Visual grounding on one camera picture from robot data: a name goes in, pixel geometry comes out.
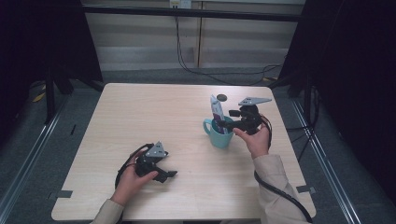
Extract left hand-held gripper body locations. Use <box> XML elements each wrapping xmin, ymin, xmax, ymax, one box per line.
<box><xmin>134</xmin><ymin>141</ymin><xmax>170</xmax><ymax>178</ymax></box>

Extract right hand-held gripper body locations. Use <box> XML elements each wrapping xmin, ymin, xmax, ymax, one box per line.
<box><xmin>236</xmin><ymin>96</ymin><xmax>273</xmax><ymax>136</ymax></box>

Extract white purple toothpaste tube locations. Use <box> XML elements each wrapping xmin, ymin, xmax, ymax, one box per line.
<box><xmin>209</xmin><ymin>94</ymin><xmax>231</xmax><ymax>135</ymax></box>

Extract teal cup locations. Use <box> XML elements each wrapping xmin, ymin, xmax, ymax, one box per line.
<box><xmin>203</xmin><ymin>116</ymin><xmax>235</xmax><ymax>149</ymax></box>

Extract person's right hand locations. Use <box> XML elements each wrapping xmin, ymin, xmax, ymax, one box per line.
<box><xmin>233</xmin><ymin>124</ymin><xmax>272</xmax><ymax>161</ymax></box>

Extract person's left hand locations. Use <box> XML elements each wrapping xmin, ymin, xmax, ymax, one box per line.
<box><xmin>110</xmin><ymin>149</ymin><xmax>160</xmax><ymax>207</ymax></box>

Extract grey tape piece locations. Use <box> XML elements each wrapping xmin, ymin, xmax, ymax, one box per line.
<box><xmin>47</xmin><ymin>189</ymin><xmax>74</xmax><ymax>201</ymax></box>
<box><xmin>295</xmin><ymin>185</ymin><xmax>317</xmax><ymax>194</ymax></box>

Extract black curtain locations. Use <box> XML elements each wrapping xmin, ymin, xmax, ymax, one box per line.
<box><xmin>0</xmin><ymin>0</ymin><xmax>105</xmax><ymax>147</ymax></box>
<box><xmin>274</xmin><ymin>0</ymin><xmax>396</xmax><ymax>197</ymax></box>

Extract black horizontal bar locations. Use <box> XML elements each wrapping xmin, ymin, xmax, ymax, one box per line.
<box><xmin>81</xmin><ymin>5</ymin><xmax>303</xmax><ymax>22</ymax></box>

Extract black stand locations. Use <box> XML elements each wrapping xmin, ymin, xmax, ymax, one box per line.
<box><xmin>44</xmin><ymin>66</ymin><xmax>56</xmax><ymax>125</ymax></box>

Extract yellow tape piece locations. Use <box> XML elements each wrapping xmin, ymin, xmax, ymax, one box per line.
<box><xmin>32</xmin><ymin>91</ymin><xmax>47</xmax><ymax>104</ymax></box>

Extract black floor cables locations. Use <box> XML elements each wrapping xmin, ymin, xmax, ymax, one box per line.
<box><xmin>285</xmin><ymin>86</ymin><xmax>323</xmax><ymax>163</ymax></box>

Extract black wall cable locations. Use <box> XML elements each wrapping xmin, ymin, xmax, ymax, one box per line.
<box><xmin>174</xmin><ymin>15</ymin><xmax>283</xmax><ymax>87</ymax></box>

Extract right hand-held gripper cable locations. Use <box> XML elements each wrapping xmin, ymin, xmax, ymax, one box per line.
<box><xmin>253</xmin><ymin>115</ymin><xmax>314</xmax><ymax>224</ymax></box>

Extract wooden wall strip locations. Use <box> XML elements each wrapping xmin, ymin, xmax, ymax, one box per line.
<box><xmin>193</xmin><ymin>1</ymin><xmax>204</xmax><ymax>69</ymax></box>

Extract metal floor rail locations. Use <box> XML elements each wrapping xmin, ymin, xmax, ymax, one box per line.
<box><xmin>0</xmin><ymin>92</ymin><xmax>70</xmax><ymax>220</ymax></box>
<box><xmin>290</xmin><ymin>98</ymin><xmax>363</xmax><ymax>224</ymax></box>

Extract white wall socket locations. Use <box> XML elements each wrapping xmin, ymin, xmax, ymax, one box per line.
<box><xmin>169</xmin><ymin>0</ymin><xmax>192</xmax><ymax>9</ymax></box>

